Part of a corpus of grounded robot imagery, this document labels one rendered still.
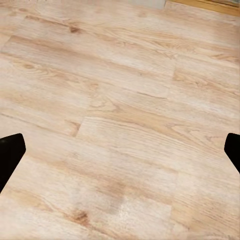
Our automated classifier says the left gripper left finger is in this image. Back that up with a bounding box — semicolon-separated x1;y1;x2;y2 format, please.
0;133;26;193

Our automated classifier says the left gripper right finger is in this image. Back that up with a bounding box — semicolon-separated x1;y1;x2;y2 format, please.
224;133;240;173

